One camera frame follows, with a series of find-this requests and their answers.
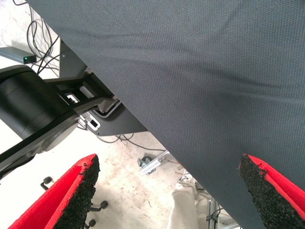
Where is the aluminium profile with caster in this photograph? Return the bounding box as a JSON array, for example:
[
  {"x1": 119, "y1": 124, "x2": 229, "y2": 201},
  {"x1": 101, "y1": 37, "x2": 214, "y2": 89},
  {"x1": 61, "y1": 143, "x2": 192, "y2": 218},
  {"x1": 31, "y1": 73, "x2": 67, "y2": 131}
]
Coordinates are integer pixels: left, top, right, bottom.
[{"x1": 137, "y1": 150, "x2": 172, "y2": 177}]

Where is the metal table leg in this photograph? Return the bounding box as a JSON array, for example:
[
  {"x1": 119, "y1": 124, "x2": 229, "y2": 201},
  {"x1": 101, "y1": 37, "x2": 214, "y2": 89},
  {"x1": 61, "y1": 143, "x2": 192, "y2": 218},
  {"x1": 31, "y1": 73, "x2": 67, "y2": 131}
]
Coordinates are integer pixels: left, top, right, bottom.
[{"x1": 206, "y1": 198, "x2": 239, "y2": 229}]

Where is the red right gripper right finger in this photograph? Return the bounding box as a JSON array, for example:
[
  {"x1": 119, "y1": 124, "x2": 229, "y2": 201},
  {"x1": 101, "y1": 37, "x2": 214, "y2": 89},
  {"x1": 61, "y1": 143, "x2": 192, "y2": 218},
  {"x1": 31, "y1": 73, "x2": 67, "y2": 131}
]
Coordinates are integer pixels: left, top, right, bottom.
[{"x1": 238, "y1": 153, "x2": 305, "y2": 229}]

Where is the white cloth bag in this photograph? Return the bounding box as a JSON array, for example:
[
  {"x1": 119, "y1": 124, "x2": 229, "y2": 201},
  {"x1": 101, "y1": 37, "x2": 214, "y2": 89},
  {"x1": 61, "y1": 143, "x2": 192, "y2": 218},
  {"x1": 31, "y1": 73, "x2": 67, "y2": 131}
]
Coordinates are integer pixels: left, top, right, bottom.
[{"x1": 166, "y1": 181, "x2": 210, "y2": 229}]

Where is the black cable bundle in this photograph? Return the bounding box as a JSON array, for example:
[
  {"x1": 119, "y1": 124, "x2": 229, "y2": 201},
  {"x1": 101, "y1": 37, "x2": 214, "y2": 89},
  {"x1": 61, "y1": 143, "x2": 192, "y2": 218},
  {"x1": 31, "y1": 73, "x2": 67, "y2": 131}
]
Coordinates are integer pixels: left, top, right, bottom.
[{"x1": 13, "y1": 0, "x2": 61, "y2": 74}]

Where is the dark grey table cloth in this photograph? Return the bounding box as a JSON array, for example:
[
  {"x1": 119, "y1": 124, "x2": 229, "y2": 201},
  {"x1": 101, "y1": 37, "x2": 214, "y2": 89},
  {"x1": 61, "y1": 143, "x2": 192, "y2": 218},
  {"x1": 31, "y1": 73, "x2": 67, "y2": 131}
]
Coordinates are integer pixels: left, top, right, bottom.
[{"x1": 25, "y1": 0, "x2": 305, "y2": 229}]

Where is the black office chair base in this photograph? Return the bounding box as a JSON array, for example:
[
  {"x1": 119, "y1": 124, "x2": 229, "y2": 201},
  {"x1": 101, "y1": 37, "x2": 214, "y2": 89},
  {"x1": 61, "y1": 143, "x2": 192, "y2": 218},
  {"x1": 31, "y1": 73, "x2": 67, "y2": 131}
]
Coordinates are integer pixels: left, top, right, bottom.
[{"x1": 40, "y1": 176, "x2": 109, "y2": 229}]

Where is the grey base panel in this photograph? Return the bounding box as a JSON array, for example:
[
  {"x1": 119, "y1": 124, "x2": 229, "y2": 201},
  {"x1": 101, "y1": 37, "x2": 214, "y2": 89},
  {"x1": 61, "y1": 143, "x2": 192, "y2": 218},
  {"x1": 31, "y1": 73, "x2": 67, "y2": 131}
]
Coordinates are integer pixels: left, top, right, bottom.
[{"x1": 78, "y1": 100, "x2": 148, "y2": 136}]

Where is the grey box with green light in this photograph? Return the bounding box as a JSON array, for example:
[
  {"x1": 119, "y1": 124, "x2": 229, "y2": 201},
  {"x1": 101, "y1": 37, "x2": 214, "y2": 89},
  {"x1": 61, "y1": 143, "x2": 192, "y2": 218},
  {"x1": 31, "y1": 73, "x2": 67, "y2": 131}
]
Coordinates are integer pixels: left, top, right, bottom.
[{"x1": 0, "y1": 46, "x2": 37, "y2": 64}]

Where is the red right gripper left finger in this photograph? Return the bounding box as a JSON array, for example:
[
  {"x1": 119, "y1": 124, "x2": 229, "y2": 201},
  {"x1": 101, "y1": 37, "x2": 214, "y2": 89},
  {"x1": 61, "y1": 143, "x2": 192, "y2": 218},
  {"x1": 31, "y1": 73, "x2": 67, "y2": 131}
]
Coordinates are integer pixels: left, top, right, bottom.
[{"x1": 8, "y1": 153, "x2": 101, "y2": 229}]

